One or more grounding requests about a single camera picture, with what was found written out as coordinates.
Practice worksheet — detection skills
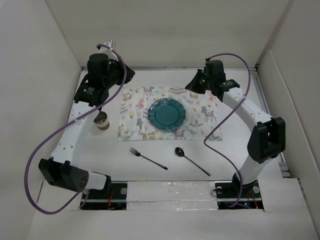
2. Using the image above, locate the animal print cloth placemat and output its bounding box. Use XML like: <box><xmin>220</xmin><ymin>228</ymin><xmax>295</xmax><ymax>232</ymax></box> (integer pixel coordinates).
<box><xmin>118</xmin><ymin>86</ymin><xmax>218</xmax><ymax>141</ymax></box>

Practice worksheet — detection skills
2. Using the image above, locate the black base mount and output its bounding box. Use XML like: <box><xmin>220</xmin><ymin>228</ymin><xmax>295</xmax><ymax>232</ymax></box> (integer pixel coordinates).
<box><xmin>210</xmin><ymin>180</ymin><xmax>264</xmax><ymax>210</ymax></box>
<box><xmin>79</xmin><ymin>181</ymin><xmax>128</xmax><ymax>211</ymax></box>

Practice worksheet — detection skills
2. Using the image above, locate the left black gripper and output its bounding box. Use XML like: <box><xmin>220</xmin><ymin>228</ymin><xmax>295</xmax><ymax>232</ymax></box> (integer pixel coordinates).
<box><xmin>103</xmin><ymin>55</ymin><xmax>135</xmax><ymax>89</ymax></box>

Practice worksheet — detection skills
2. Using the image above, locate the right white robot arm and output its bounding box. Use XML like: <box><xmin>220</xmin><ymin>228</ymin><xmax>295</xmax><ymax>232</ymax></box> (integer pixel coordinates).
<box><xmin>185</xmin><ymin>58</ymin><xmax>286</xmax><ymax>197</ymax></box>

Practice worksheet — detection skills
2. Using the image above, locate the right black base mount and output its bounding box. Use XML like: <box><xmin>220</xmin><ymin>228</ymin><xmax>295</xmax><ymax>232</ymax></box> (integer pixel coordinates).
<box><xmin>210</xmin><ymin>180</ymin><xmax>264</xmax><ymax>210</ymax></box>

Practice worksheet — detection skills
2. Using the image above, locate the black slotted spoon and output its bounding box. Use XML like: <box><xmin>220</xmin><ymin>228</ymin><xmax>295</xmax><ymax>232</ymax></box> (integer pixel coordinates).
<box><xmin>174</xmin><ymin>147</ymin><xmax>211</xmax><ymax>177</ymax></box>

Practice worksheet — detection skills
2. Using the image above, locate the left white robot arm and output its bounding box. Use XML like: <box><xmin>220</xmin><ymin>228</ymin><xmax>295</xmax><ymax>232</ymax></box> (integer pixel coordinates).
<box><xmin>38</xmin><ymin>40</ymin><xmax>135</xmax><ymax>199</ymax></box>

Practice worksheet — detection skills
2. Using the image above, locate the brown paper cup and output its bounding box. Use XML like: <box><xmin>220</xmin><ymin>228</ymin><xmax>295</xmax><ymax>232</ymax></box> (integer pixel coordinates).
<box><xmin>93</xmin><ymin>111</ymin><xmax>110</xmax><ymax>131</ymax></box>

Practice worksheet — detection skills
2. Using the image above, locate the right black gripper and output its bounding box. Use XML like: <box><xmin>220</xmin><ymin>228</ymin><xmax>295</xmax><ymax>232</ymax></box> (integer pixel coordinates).
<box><xmin>184</xmin><ymin>69</ymin><xmax>213</xmax><ymax>95</ymax></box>

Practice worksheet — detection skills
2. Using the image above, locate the black fork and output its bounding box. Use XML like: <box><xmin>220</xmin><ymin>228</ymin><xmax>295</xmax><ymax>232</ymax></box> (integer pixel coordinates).
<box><xmin>129</xmin><ymin>147</ymin><xmax>168</xmax><ymax>171</ymax></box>

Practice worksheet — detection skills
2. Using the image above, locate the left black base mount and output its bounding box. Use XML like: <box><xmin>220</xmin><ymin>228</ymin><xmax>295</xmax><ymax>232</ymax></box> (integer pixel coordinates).
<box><xmin>79</xmin><ymin>181</ymin><xmax>128</xmax><ymax>211</ymax></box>

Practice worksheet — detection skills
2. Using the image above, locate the teal scalloped plate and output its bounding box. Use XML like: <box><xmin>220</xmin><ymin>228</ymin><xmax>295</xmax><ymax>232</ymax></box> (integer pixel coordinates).
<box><xmin>147</xmin><ymin>98</ymin><xmax>187</xmax><ymax>132</ymax></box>

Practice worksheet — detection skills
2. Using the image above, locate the white foam strip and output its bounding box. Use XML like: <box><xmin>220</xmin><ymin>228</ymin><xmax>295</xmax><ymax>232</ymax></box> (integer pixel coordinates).
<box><xmin>126</xmin><ymin>181</ymin><xmax>218</xmax><ymax>212</ymax></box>

